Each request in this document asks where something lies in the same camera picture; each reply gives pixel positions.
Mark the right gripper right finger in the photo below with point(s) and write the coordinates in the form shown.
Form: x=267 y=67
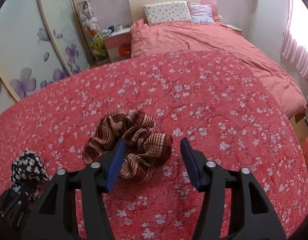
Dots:
x=194 y=162

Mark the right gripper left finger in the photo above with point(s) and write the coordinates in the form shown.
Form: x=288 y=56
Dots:
x=111 y=163

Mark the brown striped scrunchie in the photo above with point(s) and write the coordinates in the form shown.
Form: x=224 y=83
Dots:
x=145 y=150

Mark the black floral scrunchie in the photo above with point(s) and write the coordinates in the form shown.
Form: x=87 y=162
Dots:
x=27 y=174

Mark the red floral blanket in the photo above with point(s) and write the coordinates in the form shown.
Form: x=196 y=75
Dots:
x=211 y=98

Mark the green plush toy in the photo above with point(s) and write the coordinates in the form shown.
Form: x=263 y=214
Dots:
x=99 y=48

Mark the pink white nightstand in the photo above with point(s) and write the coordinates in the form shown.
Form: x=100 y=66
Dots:
x=118 y=45

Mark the white mug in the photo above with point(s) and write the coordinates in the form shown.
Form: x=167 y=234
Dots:
x=119 y=28

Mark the right side nightstand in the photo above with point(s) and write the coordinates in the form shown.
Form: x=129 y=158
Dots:
x=234 y=28

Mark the plush toy bouquet box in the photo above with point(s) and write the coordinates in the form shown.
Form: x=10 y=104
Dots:
x=88 y=20

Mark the floral sliding wardrobe door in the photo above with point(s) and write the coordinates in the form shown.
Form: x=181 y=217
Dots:
x=40 y=44

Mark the pink striped pillow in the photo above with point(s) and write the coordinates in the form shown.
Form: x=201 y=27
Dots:
x=201 y=13

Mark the floral white pillow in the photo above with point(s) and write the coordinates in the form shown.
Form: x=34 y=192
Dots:
x=167 y=12

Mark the pink window curtain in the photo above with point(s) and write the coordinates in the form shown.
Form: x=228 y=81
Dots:
x=295 y=43

